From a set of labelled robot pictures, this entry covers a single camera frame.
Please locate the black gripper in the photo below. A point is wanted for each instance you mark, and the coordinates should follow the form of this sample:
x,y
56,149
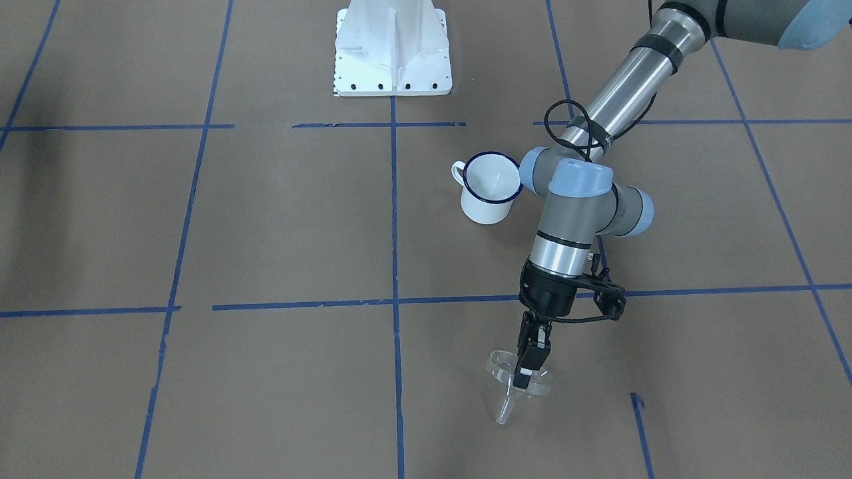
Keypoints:
x,y
550,295

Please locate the white enamel mug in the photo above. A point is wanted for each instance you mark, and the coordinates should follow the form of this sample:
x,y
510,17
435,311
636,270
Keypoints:
x,y
490,183

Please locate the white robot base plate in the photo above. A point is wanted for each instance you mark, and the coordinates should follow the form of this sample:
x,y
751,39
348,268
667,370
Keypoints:
x,y
385,48

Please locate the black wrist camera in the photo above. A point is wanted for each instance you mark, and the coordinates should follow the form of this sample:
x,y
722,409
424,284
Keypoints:
x,y
610,298

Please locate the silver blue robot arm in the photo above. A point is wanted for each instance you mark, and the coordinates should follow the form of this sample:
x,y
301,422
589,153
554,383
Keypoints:
x,y
582,200

